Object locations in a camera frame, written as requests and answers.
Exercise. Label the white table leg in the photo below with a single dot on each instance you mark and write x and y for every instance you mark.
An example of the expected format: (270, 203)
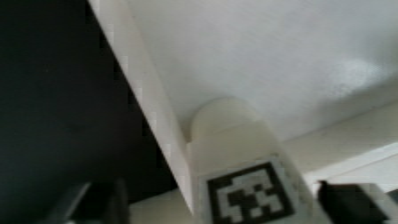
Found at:
(247, 188)

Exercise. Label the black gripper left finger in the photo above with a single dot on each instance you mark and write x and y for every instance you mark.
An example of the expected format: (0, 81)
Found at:
(93, 204)

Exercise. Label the white L-shaped obstacle fence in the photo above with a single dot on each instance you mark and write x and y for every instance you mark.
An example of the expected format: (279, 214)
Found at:
(338, 167)

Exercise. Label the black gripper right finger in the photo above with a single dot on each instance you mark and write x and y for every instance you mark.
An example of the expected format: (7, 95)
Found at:
(356, 203)

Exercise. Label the white square table top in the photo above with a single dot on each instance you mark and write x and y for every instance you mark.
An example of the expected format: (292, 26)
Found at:
(297, 54)

